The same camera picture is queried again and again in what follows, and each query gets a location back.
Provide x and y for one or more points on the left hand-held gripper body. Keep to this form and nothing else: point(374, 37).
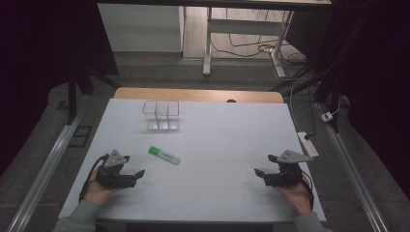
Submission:
point(111, 179)

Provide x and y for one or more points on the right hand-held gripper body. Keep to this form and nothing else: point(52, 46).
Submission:
point(285, 175)

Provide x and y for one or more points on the green highlighter pen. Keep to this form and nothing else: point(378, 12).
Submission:
point(163, 155)

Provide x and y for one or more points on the clear acrylic pen holder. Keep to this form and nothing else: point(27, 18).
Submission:
point(161, 112)

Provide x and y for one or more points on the person's left hand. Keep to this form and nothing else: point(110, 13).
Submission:
point(96, 193)

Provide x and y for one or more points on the person's right hand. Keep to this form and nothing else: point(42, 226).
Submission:
point(299, 196)

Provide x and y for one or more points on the white power strip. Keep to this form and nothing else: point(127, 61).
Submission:
point(307, 144)

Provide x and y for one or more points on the black floor plate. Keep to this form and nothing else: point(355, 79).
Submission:
point(80, 137)

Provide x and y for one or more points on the white table mat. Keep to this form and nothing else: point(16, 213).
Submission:
point(209, 145)

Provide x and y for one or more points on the small white adapter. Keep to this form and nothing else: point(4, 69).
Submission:
point(327, 116)

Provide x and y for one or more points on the black metal stand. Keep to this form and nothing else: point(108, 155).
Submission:
point(72, 96)

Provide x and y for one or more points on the white panel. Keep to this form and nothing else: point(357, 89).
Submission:
point(141, 27)

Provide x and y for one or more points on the dark curtain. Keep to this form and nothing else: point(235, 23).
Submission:
point(377, 64)
point(38, 48)

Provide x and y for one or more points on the aluminium rail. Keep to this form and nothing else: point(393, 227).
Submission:
point(45, 170)
point(351, 167)

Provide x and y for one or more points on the white desk frame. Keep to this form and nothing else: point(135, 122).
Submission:
point(245, 26)

